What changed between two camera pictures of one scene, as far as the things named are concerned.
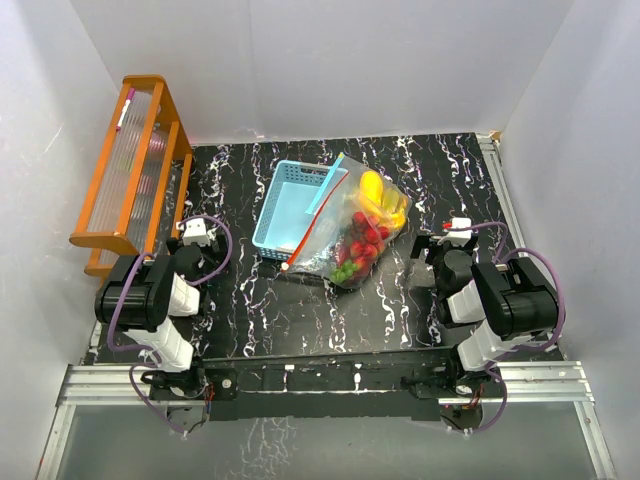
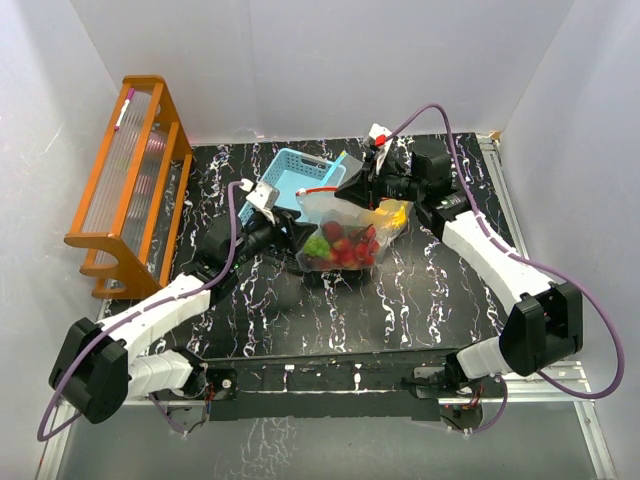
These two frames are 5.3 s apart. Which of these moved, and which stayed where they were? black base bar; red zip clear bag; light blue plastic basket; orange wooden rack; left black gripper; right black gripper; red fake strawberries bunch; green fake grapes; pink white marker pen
Moved: red zip clear bag; light blue plastic basket; left black gripper; right black gripper; green fake grapes; red fake strawberries bunch
Stayed: black base bar; pink white marker pen; orange wooden rack
